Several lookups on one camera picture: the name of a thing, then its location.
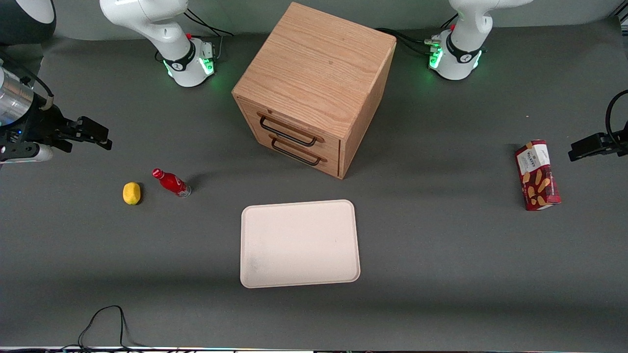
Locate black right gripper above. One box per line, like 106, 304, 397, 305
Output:
0, 101, 113, 152

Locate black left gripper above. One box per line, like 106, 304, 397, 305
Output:
569, 131, 628, 162

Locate red coke bottle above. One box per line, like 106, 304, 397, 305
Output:
152, 168, 192, 199

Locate beige plastic tray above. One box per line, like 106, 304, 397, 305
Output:
239, 199, 361, 289

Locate red biscuit box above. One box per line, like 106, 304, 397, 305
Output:
514, 139, 562, 212

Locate yellow lemon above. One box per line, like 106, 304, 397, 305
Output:
122, 182, 142, 205

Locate wooden drawer front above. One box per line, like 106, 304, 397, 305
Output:
243, 125, 340, 177
236, 97, 342, 158

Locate wooden drawer cabinet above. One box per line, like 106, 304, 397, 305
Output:
232, 1, 397, 180

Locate black looped cable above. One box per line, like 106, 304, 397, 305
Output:
605, 90, 628, 144

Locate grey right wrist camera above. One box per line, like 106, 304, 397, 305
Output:
0, 142, 54, 165

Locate black cable at table edge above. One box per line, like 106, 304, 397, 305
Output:
61, 305, 148, 352

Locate black metal drawer handle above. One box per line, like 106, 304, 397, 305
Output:
257, 112, 326, 148
268, 134, 328, 167

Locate black left arm base cables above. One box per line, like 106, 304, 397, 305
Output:
375, 14, 460, 57

